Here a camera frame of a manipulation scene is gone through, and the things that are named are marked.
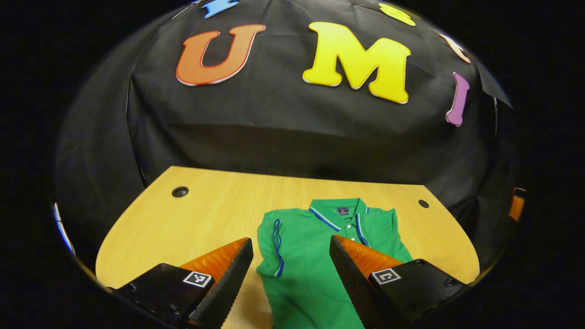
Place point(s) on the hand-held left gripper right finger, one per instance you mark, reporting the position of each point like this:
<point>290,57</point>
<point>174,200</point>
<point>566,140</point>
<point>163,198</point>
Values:
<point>349,283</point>

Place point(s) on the black backdrop cloth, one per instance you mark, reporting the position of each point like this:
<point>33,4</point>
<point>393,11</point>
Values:
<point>274,119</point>

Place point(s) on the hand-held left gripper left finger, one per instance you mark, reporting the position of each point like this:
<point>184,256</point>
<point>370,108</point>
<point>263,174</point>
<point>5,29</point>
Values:
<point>233,283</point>

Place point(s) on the green T-shirt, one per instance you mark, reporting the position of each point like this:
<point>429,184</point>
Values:
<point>301,274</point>

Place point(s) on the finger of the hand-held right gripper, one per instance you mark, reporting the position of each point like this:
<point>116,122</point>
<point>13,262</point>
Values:
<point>516,208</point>

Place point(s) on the black table grommet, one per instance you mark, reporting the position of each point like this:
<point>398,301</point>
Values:
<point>423,204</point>
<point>180,192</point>

